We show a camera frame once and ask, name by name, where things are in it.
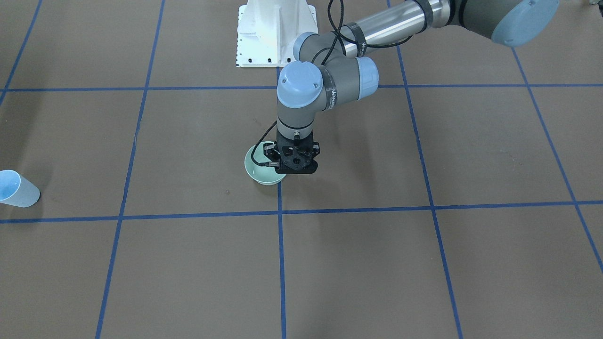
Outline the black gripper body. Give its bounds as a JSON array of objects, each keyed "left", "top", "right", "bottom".
[{"left": 263, "top": 133, "right": 320, "bottom": 175}]

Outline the light green ceramic bowl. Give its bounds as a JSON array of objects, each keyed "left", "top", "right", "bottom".
[{"left": 244, "top": 141, "right": 286, "bottom": 186}]

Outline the light blue paper cup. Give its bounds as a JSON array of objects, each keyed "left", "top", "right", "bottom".
[{"left": 0, "top": 169, "right": 41, "bottom": 208}]

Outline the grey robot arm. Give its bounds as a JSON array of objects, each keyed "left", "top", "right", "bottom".
[{"left": 250, "top": 0, "right": 559, "bottom": 175}]

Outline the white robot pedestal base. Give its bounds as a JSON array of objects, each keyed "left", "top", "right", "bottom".
[{"left": 236, "top": 0, "right": 318, "bottom": 67}]

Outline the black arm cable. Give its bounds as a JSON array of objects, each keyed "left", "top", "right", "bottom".
[{"left": 251, "top": 0, "right": 415, "bottom": 168}]

